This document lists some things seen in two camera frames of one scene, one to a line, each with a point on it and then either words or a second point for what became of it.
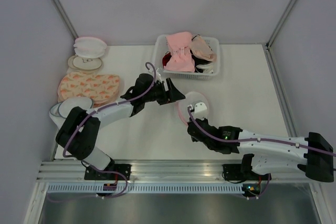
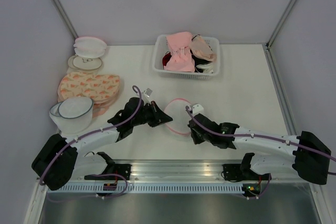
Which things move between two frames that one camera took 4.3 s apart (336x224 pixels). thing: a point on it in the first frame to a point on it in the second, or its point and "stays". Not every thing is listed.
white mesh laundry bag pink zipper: [191, 97] to [176, 109]
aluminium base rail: [167, 171] stays
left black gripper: [172, 95] to [159, 117]
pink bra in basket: [182, 59] stays
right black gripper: [204, 119] stays
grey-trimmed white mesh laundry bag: [59, 111] stays
